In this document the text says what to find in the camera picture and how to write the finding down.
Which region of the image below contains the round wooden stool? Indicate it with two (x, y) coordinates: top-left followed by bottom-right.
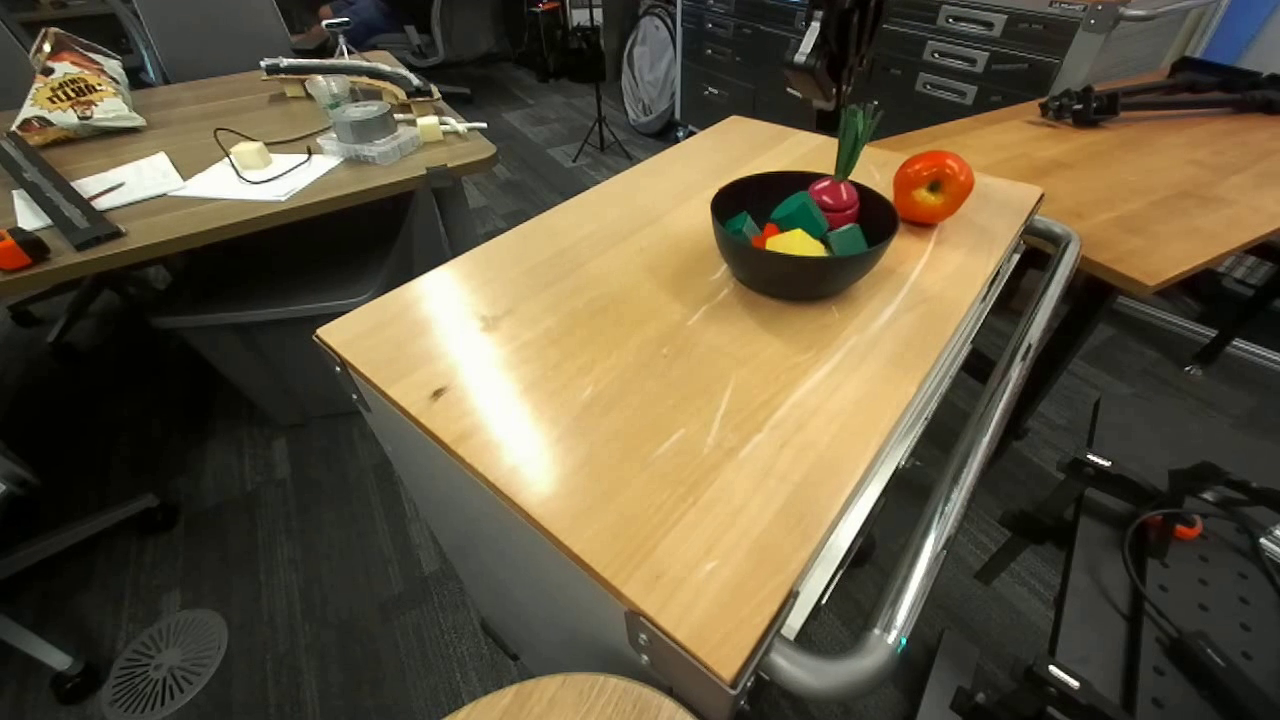
(443, 671), (695, 720)

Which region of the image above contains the wooden office desk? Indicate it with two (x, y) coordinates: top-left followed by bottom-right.
(0, 71), (495, 303)

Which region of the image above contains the orange wooden cube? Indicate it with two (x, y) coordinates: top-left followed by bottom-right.
(754, 220), (782, 249)

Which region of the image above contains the yellow wooden block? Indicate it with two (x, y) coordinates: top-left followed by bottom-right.
(766, 227), (828, 255)

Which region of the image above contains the metal cart handle bar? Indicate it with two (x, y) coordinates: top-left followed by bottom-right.
(761, 215), (1081, 700)

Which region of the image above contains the black drawer cabinet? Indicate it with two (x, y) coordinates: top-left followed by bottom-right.
(676, 0), (1086, 138)

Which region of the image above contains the snack chip bag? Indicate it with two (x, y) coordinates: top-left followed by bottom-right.
(13, 28), (146, 143)

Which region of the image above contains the black bowl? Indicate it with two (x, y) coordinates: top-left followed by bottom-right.
(709, 171), (900, 299)

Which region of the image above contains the small green wooden cube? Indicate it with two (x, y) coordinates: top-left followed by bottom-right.
(828, 224), (869, 255)

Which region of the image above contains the orange toy apple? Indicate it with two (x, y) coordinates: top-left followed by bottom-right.
(891, 154), (976, 227)

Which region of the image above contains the white paper sheet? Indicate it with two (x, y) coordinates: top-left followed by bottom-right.
(181, 154), (335, 204)

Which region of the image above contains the red toy radish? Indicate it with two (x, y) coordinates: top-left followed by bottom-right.
(808, 106), (880, 227)

